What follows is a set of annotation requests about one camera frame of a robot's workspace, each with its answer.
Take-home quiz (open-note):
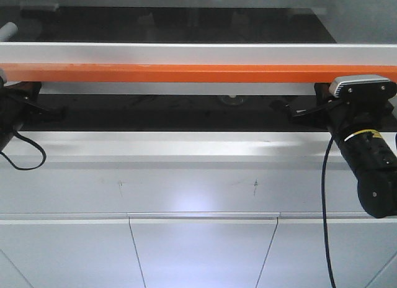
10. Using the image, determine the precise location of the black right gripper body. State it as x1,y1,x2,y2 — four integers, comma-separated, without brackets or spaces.
288,83,393,130

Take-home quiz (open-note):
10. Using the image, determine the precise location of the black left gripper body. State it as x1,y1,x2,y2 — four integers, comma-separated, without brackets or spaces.
1,81,67,132

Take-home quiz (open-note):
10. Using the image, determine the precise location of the orange sash handle bar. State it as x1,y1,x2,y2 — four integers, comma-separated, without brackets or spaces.
1,63,396,83

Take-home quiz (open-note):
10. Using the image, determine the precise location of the white fume hood sash frame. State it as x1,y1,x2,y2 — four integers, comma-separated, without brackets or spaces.
1,42,396,96

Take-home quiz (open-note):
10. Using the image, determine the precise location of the glass jar with beige lid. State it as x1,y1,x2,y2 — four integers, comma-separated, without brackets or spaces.
217,95,248,107

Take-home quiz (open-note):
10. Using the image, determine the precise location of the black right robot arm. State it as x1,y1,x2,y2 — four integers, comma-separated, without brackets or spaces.
290,81,396,218

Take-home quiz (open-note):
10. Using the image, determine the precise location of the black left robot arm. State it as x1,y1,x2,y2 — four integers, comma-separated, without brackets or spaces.
1,82,66,149

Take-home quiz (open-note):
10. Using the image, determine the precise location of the grey pipe in hood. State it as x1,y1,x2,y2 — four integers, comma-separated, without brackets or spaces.
0,22,18,42

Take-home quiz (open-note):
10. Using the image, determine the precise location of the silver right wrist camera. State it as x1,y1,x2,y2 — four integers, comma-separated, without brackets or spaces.
329,74,396,101

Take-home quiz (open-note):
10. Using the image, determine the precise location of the black left camera cable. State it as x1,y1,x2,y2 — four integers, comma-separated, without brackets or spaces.
0,131,47,171

